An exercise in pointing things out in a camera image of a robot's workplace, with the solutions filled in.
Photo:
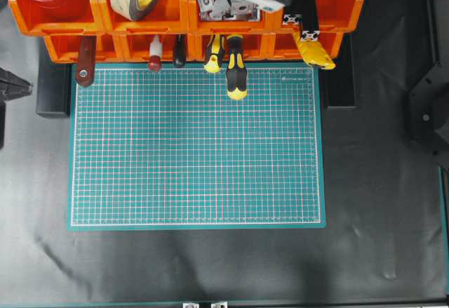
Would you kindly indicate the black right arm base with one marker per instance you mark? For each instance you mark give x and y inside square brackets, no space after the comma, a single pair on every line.
[428,114]

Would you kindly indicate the orange container rack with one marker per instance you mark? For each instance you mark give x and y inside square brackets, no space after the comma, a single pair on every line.
[121,40]

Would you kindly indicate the black tray under rack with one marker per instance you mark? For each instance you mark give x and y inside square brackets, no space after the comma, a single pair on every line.
[53,94]

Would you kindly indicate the black aluminium extrusion bar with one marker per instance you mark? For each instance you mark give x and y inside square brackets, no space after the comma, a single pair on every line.
[309,20]

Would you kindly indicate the yellow utility knife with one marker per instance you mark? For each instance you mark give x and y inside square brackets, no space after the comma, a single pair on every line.
[311,50]

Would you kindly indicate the green cutting mat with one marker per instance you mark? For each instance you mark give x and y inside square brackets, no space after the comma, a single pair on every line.
[170,150]

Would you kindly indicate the black table cover sheet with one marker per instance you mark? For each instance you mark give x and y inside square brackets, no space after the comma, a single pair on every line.
[383,239]

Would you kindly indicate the short yellow-black screwdriver handle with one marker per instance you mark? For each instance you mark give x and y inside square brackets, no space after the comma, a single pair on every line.
[214,55]

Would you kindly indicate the long yellow-black screwdriver handle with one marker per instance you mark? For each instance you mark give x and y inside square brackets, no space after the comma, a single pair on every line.
[236,73]

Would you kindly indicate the black tool handle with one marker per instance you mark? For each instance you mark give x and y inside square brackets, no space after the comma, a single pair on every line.
[179,51]

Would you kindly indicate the red-white tool handle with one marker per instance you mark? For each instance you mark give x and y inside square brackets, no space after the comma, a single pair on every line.
[155,54]

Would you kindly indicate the dark brown tool handle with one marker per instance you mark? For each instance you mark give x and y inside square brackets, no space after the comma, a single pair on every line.
[85,67]

